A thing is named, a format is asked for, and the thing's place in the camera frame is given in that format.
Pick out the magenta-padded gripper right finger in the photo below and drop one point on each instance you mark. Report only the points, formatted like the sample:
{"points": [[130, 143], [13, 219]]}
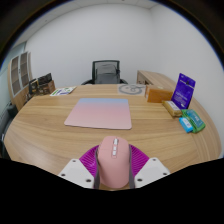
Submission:
{"points": [[153, 170]]}

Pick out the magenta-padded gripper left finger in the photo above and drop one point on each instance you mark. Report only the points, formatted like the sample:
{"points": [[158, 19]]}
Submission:
{"points": [[75, 171]]}

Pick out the pink computer mouse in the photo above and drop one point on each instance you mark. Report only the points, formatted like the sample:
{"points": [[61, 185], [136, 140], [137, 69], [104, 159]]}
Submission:
{"points": [[113, 166]]}

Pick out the pink and blue mouse pad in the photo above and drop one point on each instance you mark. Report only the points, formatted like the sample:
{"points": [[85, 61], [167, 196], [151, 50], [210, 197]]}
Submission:
{"points": [[100, 113]]}

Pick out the small blue box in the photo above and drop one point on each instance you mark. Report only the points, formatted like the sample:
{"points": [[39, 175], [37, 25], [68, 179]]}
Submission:
{"points": [[186, 124]]}

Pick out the small yellow-brown box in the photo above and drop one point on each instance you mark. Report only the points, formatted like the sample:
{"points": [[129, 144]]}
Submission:
{"points": [[172, 108]]}

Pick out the green flat package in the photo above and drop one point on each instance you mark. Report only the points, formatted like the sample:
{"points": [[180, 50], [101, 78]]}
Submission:
{"points": [[196, 120]]}

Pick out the orange cardboard box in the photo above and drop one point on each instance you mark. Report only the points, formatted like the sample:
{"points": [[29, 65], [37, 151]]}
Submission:
{"points": [[159, 95]]}

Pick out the green and white leaflet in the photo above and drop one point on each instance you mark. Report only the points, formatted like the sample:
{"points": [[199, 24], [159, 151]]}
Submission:
{"points": [[63, 91]]}

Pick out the purple standing pouch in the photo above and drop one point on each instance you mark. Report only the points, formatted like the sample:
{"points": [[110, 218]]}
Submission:
{"points": [[183, 91]]}

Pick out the wooden side desk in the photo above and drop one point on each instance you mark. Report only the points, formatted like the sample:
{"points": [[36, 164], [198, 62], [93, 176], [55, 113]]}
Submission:
{"points": [[155, 78]]}

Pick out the dark boxes on cabinet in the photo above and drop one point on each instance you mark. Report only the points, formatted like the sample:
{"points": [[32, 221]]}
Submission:
{"points": [[42, 85]]}

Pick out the grey backpack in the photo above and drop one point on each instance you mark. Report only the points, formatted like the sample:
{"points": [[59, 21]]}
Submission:
{"points": [[107, 75]]}

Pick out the wooden shelf unit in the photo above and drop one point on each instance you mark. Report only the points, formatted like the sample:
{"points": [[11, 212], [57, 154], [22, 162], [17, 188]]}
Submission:
{"points": [[18, 75]]}

